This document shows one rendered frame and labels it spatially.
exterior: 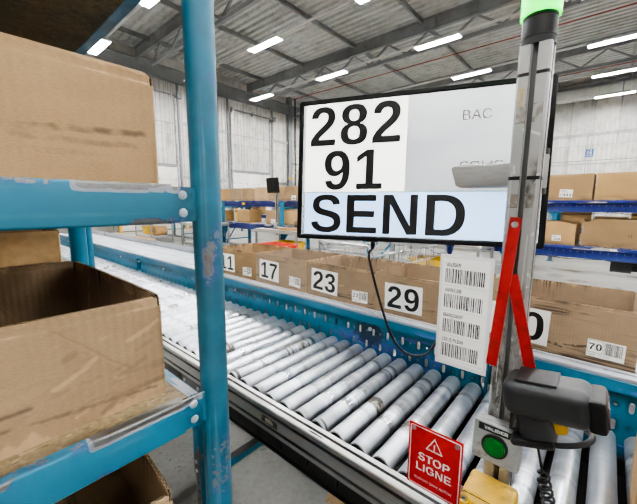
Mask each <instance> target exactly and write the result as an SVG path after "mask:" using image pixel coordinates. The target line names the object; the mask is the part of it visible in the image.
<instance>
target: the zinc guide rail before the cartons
mask: <svg viewBox="0 0 637 504"><path fill-rule="evenodd" d="M93 244H97V245H101V246H104V247H108V248H112V249H116V250H120V251H124V252H127V253H131V254H135V255H139V256H143V257H147V258H150V259H154V260H158V261H162V262H166V263H170V264H173V265H177V266H181V267H185V268H189V269H193V270H195V269H194V266H193V265H189V264H185V263H181V262H177V261H173V260H168V259H164V258H160V257H156V256H152V255H148V254H144V253H140V252H136V251H132V250H128V249H124V248H120V247H115V246H111V245H107V244H103V243H99V242H95V241H93ZM224 278H227V279H231V280H235V281H239V282H243V283H246V284H250V285H254V286H258V287H262V288H266V289H269V290H273V291H277V292H281V293H285V294H289V295H292V296H296V297H300V298H304V299H308V300H312V301H315V302H319V303H323V304H327V305H331V306H335V307H338V308H342V309H346V310H350V311H354V312H358V313H361V314H365V315H369V316H373V317H377V318H381V319H384V317H383V314H382V312H381V311H377V310H373V309H368V308H364V307H360V306H356V305H352V304H348V303H344V302H340V301H336V300H332V299H328V298H324V297H319V296H315V295H311V294H307V293H303V292H299V291H295V290H291V289H287V288H283V287H279V286H275V285H270V284H266V283H262V282H258V281H254V280H250V279H246V278H242V277H238V276H234V275H230V274H226V273H224ZM385 316H386V319H387V320H388V321H392V322H396V323H400V324H404V325H407V326H411V327H415V328H419V329H423V330H427V331H430V332H434V333H437V325H434V324H430V323H426V322H421V321H417V320H413V319H409V318H405V317H401V316H397V315H393V314H389V313H385ZM533 355H534V359H538V360H542V361H546V362H549V363H553V364H557V365H561V366H565V367H569V368H572V369H576V370H580V371H584V372H588V373H592V374H595V375H599V376H603V377H607V378H611V379H615V380H618V381H622V382H626V383H630V384H634V385H637V374H634V373H630V372H625V371H621V370H617V369H613V368H609V367H605V366H601V365H597V364H593V363H589V362H585V361H581V360H577V359H572V358H568V357H564V356H560V355H556V354H552V353H548V352H544V351H540V350H536V349H533Z"/></svg>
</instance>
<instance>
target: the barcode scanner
mask: <svg viewBox="0 0 637 504"><path fill-rule="evenodd" d="M502 390H503V402H504V405H505V407H506V408H507V410H509V411H510V412H512V413H514V414H515V416H516V420H517V424H518V427H519V431H520V433H519V432H516V431H514V430H513V433H512V435H511V438H510V442H511V443H512V444H513V445H516V446H522V447H528V448H535V449H541V450H548V451H553V450H554V449H555V444H554V443H555V442H556V441H557V439H558V435H567V434H568V428H567V427H569V428H573V429H577V430H584V431H587V430H590V432H592V433H593V434H597V435H601V436H607V435H608V433H609V431H611V413H610V395H609V393H608V390H607V389H606V387H604V386H601V385H596V384H590V383H589V382H587V381H585V380H582V379H578V378H572V377H566V376H561V373H560V372H554V371H548V370H542V369H535V368H529V367H523V366H521V367H520V369H514V370H511V371H510V372H509V374H508V375H507V377H506V378H505V380H504V382H503V386H502Z"/></svg>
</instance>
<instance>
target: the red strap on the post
mask: <svg viewBox="0 0 637 504"><path fill-rule="evenodd" d="M521 223H522V218H518V217H510V220H509V226H508V232H507V238H506V244H505V250H504V256H503V262H502V268H501V274H500V280H499V286H498V292H497V298H496V304H495V310H494V316H493V322H492V328H491V334H490V340H489V346H488V352H487V358H486V363H487V364H490V365H493V366H495V367H496V366H497V361H498V355H499V349H500V344H501V338H502V332H503V327H504V321H505V315H506V309H507V304H508V298H509V292H510V298H511V303H512V308H513V314H514V319H515V324H516V329H517V335H518V340H519V345H520V351H521V356H522V361H523V367H529V368H535V369H536V365H535V360H534V355H533V349H532V344H531V339H530V334H529V328H528V323H527V318H526V313H525V307H524V302H523V297H522V291H521V286H520V281H519V276H518V274H513V269H514V263H515V258H516V252H517V246H518V241H519V235H520V229H521Z"/></svg>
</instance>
